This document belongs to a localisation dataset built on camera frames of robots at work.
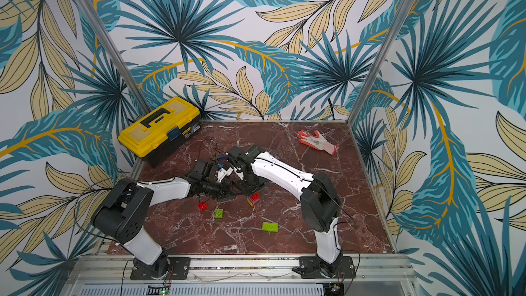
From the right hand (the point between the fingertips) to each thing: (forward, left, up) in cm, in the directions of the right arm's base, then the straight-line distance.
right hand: (251, 190), depth 83 cm
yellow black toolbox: (+27, +42, +9) cm, 50 cm away
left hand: (-1, +6, -4) cm, 7 cm away
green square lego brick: (-6, +14, -9) cm, 18 cm away
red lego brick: (-3, -2, -1) cm, 3 cm away
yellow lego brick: (-2, +1, -7) cm, 7 cm away
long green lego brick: (-11, -7, -10) cm, 17 cm away
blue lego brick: (-4, -1, -4) cm, 5 cm away
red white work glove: (+32, -34, -8) cm, 47 cm away
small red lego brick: (-3, +21, -7) cm, 22 cm away
